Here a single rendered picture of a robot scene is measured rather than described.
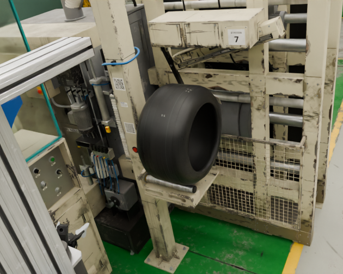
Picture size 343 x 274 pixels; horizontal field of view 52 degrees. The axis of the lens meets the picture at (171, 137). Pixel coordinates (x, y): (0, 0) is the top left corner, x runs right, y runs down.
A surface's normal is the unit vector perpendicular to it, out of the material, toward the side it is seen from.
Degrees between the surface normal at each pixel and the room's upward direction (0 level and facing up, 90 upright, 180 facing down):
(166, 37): 90
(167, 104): 26
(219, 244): 0
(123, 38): 90
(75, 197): 90
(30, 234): 90
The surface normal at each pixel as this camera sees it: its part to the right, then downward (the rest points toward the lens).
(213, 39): -0.50, 0.51
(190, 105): 0.35, -0.37
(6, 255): 0.86, 0.14
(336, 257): -0.15, -0.85
